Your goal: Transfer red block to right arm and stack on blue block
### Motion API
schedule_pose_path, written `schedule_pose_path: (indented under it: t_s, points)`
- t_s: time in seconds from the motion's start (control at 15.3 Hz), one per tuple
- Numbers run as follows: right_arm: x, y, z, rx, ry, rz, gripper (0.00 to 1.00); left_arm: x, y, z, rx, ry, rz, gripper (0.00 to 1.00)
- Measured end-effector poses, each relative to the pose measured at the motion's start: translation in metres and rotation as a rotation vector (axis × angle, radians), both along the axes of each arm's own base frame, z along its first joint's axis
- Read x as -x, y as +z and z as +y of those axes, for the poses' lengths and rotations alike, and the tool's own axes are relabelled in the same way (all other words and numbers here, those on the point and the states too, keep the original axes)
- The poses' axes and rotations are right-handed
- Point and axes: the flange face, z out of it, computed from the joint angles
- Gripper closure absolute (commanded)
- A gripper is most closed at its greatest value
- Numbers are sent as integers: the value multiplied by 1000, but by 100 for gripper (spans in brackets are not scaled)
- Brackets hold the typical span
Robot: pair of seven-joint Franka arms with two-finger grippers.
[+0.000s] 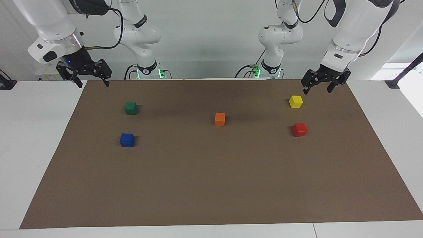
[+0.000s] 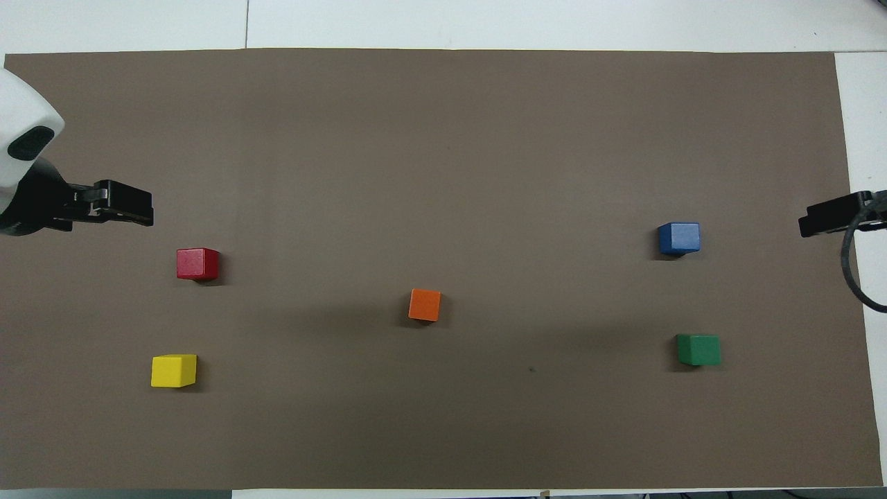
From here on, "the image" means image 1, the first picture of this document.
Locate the red cube block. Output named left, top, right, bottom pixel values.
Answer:
left=292, top=123, right=308, bottom=137

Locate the blue cube block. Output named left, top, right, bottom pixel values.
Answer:
left=119, top=133, right=135, bottom=148

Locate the white box with yellow labels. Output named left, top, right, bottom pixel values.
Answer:
left=34, top=64, right=64, bottom=82

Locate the black table clamp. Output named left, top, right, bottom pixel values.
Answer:
left=0, top=69, right=18, bottom=90

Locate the black slanted stand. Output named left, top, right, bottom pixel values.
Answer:
left=385, top=52, right=423, bottom=89

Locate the brown table mat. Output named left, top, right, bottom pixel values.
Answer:
left=19, top=79, right=423, bottom=229

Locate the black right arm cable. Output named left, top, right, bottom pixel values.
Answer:
left=84, top=7, right=124, bottom=51

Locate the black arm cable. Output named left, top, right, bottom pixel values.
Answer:
left=359, top=25, right=384, bottom=57
left=84, top=7, right=124, bottom=51

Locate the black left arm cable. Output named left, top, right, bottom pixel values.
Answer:
left=359, top=25, right=384, bottom=57

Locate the black left base cable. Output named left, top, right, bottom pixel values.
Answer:
left=234, top=64, right=259, bottom=79

